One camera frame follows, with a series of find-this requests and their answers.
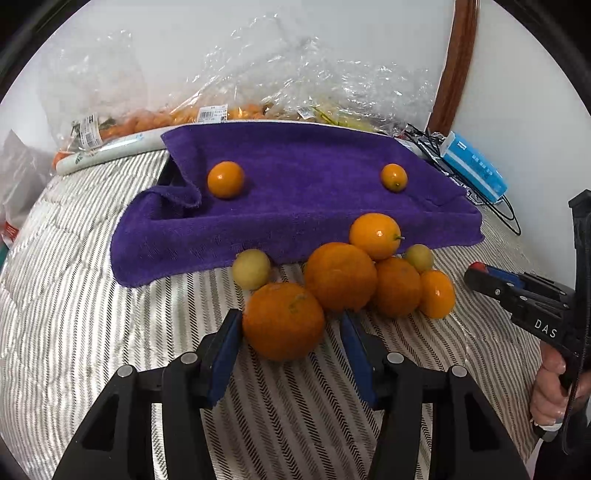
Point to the white roll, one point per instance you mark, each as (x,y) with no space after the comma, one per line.
(111,150)

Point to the medium orange with stem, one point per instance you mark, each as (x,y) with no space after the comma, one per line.
(375,235)

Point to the purple towel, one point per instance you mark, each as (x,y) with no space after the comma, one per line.
(300,207)

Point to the small yellow-green fruit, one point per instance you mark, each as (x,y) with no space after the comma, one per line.
(419,257)
(250,268)

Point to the person's right hand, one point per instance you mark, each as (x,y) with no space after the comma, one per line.
(547,392)

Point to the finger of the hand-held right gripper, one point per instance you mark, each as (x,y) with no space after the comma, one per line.
(489,286)
(531,284)

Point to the brown wooden frame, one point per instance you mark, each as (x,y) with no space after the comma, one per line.
(457,64)

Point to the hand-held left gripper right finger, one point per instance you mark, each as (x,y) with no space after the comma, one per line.
(358,357)

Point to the white plastic bag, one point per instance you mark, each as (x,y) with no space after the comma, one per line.
(18,175)

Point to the large orange mandarin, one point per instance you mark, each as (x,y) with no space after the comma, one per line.
(340,276)
(283,321)

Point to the clear plastic bag of oranges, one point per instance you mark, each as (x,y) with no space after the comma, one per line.
(240,69)
(120,92)

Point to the clear plastic bag yellow fruit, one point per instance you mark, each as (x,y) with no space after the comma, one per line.
(364,92)

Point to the blue tissue pack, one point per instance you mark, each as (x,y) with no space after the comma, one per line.
(475,168)

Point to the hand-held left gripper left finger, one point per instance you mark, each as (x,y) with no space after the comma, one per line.
(226,353)

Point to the small orange kumquat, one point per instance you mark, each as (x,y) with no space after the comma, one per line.
(394,177)
(226,179)
(436,294)

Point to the striped bedcover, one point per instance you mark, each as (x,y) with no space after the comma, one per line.
(92,323)

